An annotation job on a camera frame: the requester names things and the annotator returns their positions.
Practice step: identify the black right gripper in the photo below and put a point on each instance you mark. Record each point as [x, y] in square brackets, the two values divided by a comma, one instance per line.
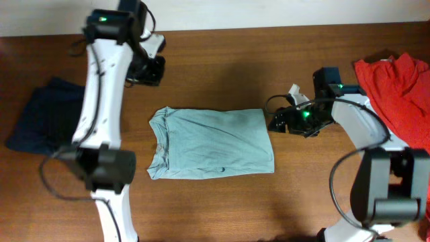
[293, 125]

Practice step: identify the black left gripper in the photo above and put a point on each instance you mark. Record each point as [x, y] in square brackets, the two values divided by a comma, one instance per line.
[154, 78]

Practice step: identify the light blue t-shirt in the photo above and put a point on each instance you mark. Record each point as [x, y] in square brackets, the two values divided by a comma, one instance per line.
[207, 144]

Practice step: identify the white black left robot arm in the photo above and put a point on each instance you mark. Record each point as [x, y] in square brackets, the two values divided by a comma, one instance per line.
[120, 50]

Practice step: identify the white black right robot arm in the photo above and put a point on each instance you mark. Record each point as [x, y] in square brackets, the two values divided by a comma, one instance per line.
[390, 188]

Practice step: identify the red garment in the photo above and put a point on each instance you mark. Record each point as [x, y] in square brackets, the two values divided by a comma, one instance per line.
[398, 89]

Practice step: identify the dark navy folded garment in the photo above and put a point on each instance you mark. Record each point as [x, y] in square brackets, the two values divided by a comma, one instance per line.
[49, 119]

